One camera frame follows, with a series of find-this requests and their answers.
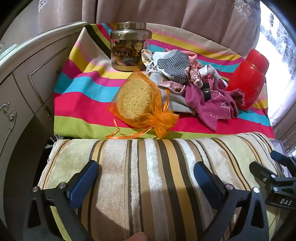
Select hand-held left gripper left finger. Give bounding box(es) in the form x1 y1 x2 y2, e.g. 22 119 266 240
27 160 100 241

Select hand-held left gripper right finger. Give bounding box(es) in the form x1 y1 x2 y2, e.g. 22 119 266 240
193 161 270 241

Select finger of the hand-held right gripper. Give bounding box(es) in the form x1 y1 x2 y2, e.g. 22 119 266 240
270 151 296 165
249 161 281 186

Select purple storage box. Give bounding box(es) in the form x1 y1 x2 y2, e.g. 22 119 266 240
273 139 292 156

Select checked face mask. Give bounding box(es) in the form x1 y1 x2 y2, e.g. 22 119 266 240
153 50 192 85

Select person's left hand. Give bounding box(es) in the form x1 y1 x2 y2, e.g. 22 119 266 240
125 232 148 241

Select white lace curtain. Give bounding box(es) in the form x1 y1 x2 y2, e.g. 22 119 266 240
259 0 296 130

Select dark pink knitted cloth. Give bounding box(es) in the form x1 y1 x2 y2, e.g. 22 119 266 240
185 85 245 131

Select colourful striped tablecloth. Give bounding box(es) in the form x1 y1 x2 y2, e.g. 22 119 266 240
54 23 272 141

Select orange mesh gift bag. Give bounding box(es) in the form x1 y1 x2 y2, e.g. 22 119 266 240
105 69 179 140

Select red thermos bottle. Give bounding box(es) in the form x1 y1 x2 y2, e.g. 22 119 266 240
225 49 270 110

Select yellow round sponge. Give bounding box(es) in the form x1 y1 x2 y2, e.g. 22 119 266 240
117 79 160 121

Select floral patterned cloth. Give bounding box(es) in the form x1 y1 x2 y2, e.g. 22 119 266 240
190 65 204 87

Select white ornate cabinet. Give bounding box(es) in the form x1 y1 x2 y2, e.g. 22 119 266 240
0 21 88 167

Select white spotted cloth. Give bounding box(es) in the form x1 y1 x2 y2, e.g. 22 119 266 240
141 49 155 70

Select glass jar with metal lid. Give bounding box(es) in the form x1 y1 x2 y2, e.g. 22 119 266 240
110 22 152 72

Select plain beige curtain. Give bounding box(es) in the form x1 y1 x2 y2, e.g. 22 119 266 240
38 0 262 56

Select black strap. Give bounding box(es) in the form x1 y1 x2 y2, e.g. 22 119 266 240
202 83 211 101

